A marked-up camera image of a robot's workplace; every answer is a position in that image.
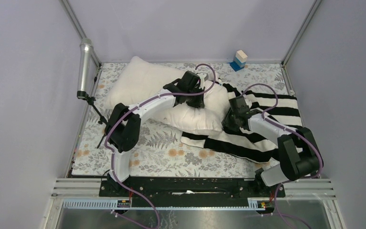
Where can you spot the blue and white block stack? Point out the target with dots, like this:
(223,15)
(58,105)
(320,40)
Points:
(239,61)

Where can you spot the white pillow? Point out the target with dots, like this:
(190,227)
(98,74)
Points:
(141,80)

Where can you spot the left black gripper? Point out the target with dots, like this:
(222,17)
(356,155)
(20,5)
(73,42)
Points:
(198,103)

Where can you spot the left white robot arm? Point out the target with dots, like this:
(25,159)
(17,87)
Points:
(123,127)

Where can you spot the silver microphone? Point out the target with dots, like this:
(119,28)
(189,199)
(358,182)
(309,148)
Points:
(86,49)

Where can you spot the white slotted cable duct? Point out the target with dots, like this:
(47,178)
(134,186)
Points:
(115,204)

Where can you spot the black microphone stand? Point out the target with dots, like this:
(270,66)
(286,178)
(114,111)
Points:
(94,131)

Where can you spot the black white striped pillowcase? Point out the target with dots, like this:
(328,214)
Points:
(244,144)

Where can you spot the floral patterned table mat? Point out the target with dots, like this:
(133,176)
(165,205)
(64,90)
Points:
(160,152)

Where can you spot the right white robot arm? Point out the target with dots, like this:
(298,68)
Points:
(297,150)

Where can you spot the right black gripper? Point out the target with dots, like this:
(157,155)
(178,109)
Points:
(226,121)

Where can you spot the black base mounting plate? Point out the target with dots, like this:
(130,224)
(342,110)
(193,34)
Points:
(183,192)

